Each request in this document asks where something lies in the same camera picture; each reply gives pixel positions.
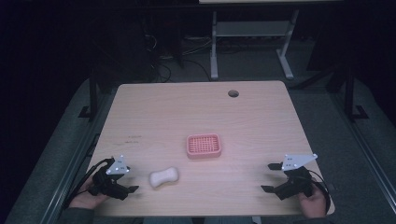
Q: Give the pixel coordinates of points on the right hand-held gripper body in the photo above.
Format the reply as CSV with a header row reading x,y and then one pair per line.
x,y
297,183

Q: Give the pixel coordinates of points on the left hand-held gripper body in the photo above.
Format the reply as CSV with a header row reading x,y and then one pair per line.
x,y
107,185

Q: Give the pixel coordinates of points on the person's right hand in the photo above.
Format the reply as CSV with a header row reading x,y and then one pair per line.
x,y
313,205

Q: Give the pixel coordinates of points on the pink soap dish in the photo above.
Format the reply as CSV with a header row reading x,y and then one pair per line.
x,y
203,145

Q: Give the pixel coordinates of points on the black metal stand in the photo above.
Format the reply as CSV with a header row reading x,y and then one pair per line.
x,y
92,99
350,99

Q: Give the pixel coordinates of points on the person's left hand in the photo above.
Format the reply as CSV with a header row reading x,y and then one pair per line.
x,y
82,200

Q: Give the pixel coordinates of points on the aluminium rail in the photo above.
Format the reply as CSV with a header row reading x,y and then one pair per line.
x,y
367,155
73,161

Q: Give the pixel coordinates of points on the white soap bar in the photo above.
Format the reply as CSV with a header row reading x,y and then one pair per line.
x,y
163,177

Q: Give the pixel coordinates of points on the white metal desk frame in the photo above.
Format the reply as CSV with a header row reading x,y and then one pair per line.
x,y
252,29

